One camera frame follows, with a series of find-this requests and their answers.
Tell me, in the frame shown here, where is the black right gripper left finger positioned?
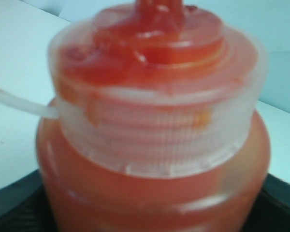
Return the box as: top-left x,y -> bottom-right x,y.
0,171 -> 54,232

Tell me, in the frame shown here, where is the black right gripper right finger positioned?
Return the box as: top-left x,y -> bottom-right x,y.
242,174 -> 290,232

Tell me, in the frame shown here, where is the red sauce squeeze bottle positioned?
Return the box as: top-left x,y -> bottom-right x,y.
0,0 -> 272,232

